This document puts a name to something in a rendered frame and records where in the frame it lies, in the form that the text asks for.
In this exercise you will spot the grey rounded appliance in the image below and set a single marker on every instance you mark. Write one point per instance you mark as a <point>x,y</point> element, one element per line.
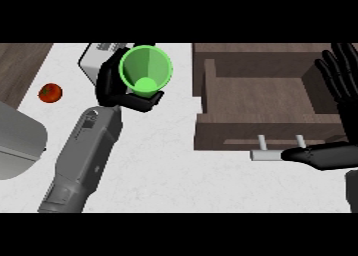
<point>12,143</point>

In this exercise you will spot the white box appliance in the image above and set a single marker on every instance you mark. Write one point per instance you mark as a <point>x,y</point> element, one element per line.
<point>94,60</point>

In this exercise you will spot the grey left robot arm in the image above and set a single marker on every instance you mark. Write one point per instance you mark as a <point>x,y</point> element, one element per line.
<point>83,156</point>

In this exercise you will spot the brown wooden drawer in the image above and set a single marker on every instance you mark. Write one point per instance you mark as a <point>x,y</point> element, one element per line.
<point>255,110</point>

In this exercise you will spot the red tomato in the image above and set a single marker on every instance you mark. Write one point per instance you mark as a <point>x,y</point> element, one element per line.
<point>49,93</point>

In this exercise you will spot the green cup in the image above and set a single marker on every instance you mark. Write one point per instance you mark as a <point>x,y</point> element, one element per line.
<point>146,70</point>

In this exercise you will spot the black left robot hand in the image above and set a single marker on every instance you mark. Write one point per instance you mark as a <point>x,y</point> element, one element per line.
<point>108,90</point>

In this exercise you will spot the brown wooden cabinet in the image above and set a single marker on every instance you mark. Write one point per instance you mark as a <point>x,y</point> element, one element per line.
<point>264,53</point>

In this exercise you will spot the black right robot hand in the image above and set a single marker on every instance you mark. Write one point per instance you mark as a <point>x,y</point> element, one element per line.
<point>348,113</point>

